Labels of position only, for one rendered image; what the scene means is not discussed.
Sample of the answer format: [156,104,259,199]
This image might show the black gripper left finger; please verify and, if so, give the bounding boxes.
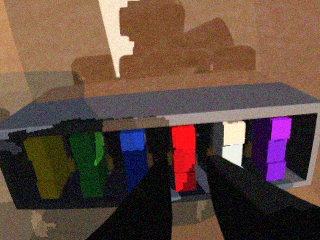
[87,159,172,240]

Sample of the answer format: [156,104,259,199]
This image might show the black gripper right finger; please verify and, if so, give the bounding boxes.
[207,155,320,240]

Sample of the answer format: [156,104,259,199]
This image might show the grey fuse block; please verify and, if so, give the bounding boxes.
[0,81,320,209]

